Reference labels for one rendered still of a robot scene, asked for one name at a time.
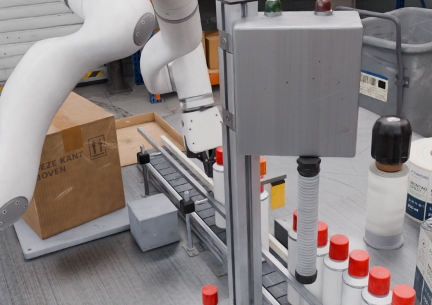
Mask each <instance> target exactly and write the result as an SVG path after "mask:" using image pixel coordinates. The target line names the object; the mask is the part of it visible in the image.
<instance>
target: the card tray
mask: <svg viewBox="0 0 432 305"><path fill-rule="evenodd" d="M115 124H116V134H117V139H118V149H119V155H120V164H121V167H125V166H128V165H133V164H136V163H137V156H136V154H137V153H138V152H140V145H141V144H143V145H144V146H145V150H147V149H152V148H153V146H151V145H150V144H149V143H148V142H147V141H146V139H144V137H142V135H140V134H139V132H138V130H137V127H142V128H143V129H144V130H145V131H146V132H147V133H148V134H149V135H150V136H151V137H152V138H153V139H154V140H155V141H156V142H157V143H158V144H159V145H160V146H164V144H163V143H162V142H161V136H163V135H164V136H165V137H166V138H167V139H168V140H169V141H171V142H172V143H173V144H174V145H175V146H176V147H177V148H178V149H179V150H180V151H181V152H185V151H186V149H185V145H184V141H183V136H182V135H181V134H180V133H179V132H178V131H176V130H175V129H174V128H173V127H172V126H171V125H170V124H169V123H167V122H166V121H165V120H164V119H163V118H161V117H160V116H159V115H158V114H157V113H156V112H155V111H153V112H149V113H144V114H140V115H135V116H130V117H126V118H121V119H117V120H115Z"/></svg>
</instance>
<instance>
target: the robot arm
mask: <svg viewBox="0 0 432 305"><path fill-rule="evenodd" d="M60 1H61V2H62V3H63V4H65V5H66V6H67V7H68V8H69V9H70V10H72V11H73V12H74V13H76V14H77V15H78V16H79V17H81V18H82V19H83V20H84V25H83V26H82V27H81V29H79V31H77V32H75V33H73V34H71V35H67V36H63V37H54V38H49V39H44V40H41V41H39V42H36V43H35V44H34V45H33V46H31V48H30V49H29V50H28V51H27V52H26V53H25V54H24V56H23V58H22V59H21V60H20V61H19V63H18V65H17V66H16V67H15V69H14V70H13V72H12V74H11V75H10V77H9V78H8V80H7V81H6V84H5V85H4V88H3V90H2V93H1V96H0V230H3V229H6V228H8V227H9V226H12V225H13V224H14V223H16V222H17V221H18V220H19V219H21V218H22V216H23V214H24V213H25V212H26V210H27V209H28V207H29V205H30V203H31V200H32V197H33V194H34V191H35V186H36V182H37V176H38V172H39V165H40V160H41V153H42V147H43V144H44V140H45V137H46V134H47V132H48V129H49V127H50V125H51V122H52V120H53V118H54V116H55V115H56V113H57V111H58V110H59V109H60V107H61V105H62V104H63V103H64V101H65V100H66V99H67V97H68V96H69V94H70V93H71V92H72V90H73V89H74V87H75V86H76V85H77V84H78V82H79V81H80V80H81V79H82V78H83V77H84V76H85V75H86V74H87V73H89V72H90V71H91V70H93V69H95V68H97V67H99V66H101V65H104V64H107V63H109V62H112V61H115V60H119V59H123V58H125V57H128V56H130V55H132V54H134V53H136V52H137V51H138V50H139V49H140V48H142V47H143V46H144V45H145V47H144V49H143V51H142V53H141V58H140V69H141V74H142V77H143V81H144V84H145V86H146V88H147V89H148V91H149V92H150V93H152V94H155V95H159V94H164V93H170V92H173V91H176V92H177V94H178V98H179V102H180V103H179V105H180V106H181V109H185V110H186V111H183V114H181V125H182V133H183V141H184V147H185V149H186V151H187V158H197V159H198V160H200V161H201V162H203V166H204V171H205V175H207V177H208V178H213V164H214V163H216V148H217V147H220V146H222V127H221V122H222V118H221V115H220V113H219V110H218V108H217V106H215V107H214V106H213V105H210V104H211V103H214V99H213V93H212V87H211V84H210V78H209V74H208V68H207V65H206V59H205V56H204V50H203V44H202V42H201V40H202V36H203V34H202V28H201V19H200V14H199V5H198V0H152V2H153V5H154V9H155V13H156V17H157V20H158V23H159V27H160V31H158V32H157V33H156V34H155V35H154V36H153V37H152V38H151V39H150V40H149V38H150V36H151V35H152V32H153V29H154V24H155V13H154V9H153V7H152V4H151V2H150V0H60ZM148 40H149V41H148ZM146 42H147V43H146ZM145 43H146V44H145ZM207 150H208V154H209V159H208V156H207V154H206V151H207Z"/></svg>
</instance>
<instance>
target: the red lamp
mask: <svg viewBox="0 0 432 305"><path fill-rule="evenodd" d="M332 14H333V9H332V2H331V0H317V1H316V9H315V10H314V15H319V16H326V15H332Z"/></svg>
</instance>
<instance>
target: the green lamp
mask: <svg viewBox="0 0 432 305"><path fill-rule="evenodd" d="M264 15H265V16H270V17H274V16H280V15H282V10H281V2H280V0H267V1H266V3H265V10H264Z"/></svg>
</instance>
